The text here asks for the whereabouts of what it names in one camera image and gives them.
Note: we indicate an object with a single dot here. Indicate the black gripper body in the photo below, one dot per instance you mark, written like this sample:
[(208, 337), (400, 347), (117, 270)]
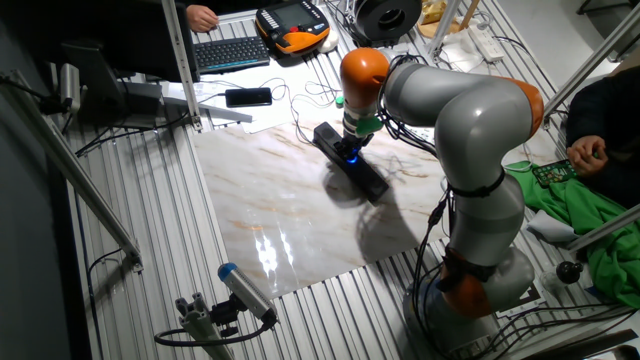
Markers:
[(356, 141)]

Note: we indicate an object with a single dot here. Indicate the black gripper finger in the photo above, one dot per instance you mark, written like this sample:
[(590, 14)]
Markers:
[(355, 152), (342, 149)]

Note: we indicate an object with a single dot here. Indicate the blue-lit speaker knob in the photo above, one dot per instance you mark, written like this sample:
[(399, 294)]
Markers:
[(352, 160)]

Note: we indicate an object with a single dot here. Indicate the black speaker bar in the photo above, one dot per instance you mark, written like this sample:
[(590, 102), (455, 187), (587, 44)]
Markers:
[(370, 182)]

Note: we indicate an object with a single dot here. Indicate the black smartphone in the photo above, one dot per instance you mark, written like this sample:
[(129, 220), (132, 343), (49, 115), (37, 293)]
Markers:
[(248, 97)]

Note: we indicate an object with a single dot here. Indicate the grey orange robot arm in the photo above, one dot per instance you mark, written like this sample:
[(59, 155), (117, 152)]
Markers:
[(475, 125)]

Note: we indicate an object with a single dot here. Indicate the dark-sleeved forearm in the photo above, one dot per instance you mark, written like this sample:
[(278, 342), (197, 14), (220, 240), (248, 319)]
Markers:
[(620, 175), (235, 5)]

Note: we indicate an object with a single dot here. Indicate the black round knob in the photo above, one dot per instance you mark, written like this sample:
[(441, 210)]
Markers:
[(569, 272)]

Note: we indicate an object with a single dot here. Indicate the bare human hand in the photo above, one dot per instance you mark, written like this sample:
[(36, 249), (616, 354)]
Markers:
[(587, 156), (202, 19)]

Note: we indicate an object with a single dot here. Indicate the white three-socket power strip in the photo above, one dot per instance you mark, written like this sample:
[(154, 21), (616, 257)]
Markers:
[(420, 135)]

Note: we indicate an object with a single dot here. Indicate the black filament spool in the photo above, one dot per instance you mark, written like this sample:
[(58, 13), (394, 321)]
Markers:
[(387, 20)]

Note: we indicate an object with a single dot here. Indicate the orange black teach pendant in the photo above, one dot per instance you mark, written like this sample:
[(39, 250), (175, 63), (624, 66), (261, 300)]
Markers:
[(292, 25)]

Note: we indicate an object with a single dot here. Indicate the black keyboard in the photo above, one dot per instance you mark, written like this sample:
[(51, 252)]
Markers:
[(230, 54)]

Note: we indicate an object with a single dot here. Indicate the light wooden board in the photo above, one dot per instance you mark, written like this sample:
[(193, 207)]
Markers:
[(430, 12)]

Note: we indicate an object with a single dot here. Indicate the smartphone with colourful screen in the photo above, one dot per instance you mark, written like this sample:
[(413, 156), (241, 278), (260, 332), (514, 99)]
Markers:
[(552, 174)]

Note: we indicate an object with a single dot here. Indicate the white foam sheet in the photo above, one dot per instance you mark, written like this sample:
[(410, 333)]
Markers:
[(550, 227)]

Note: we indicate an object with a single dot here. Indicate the black monitor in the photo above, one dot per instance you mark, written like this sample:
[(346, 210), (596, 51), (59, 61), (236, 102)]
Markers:
[(130, 35)]

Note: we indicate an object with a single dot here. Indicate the green cloth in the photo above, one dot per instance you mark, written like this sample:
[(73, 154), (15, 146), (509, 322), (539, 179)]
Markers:
[(590, 225)]

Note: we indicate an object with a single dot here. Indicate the aluminium frame post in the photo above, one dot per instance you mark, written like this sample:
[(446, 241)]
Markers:
[(181, 65), (445, 25)]

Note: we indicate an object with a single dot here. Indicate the silver camera blue end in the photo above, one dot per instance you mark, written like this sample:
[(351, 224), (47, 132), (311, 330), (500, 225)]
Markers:
[(247, 292)]

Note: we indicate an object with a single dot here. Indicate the aluminium camera mount profile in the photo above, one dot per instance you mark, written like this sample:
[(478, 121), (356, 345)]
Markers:
[(200, 325)]

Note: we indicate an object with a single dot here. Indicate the aluminium frame bar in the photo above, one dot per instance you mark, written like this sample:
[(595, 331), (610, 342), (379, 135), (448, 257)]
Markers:
[(605, 227), (595, 55), (70, 170)]

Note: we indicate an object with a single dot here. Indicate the small silver camera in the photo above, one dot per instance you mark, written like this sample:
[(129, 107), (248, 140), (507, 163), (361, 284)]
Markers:
[(70, 87)]

